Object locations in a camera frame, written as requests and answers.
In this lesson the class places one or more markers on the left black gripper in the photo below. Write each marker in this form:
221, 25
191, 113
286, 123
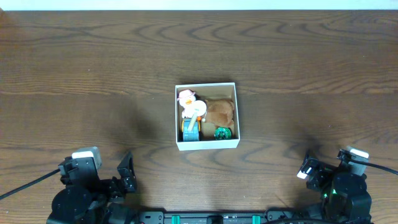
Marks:
116, 182

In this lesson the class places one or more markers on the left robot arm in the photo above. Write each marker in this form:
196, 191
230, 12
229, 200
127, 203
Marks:
88, 199

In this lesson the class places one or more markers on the white cardboard box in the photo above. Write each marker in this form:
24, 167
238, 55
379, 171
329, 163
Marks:
208, 91

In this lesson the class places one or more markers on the green lattice ball toy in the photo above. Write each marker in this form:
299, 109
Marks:
223, 133

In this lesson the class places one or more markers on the brown plush bear toy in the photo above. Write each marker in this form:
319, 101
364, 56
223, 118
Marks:
220, 112

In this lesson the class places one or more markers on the white pink duck toy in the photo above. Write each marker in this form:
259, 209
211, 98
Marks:
185, 99

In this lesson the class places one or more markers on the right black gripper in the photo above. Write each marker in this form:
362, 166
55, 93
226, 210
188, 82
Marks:
324, 172

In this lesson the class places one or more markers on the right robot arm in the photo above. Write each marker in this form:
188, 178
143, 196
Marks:
343, 188

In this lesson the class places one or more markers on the yellow grey toy truck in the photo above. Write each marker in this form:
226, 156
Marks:
190, 135

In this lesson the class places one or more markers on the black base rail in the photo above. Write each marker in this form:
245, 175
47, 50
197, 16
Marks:
159, 217

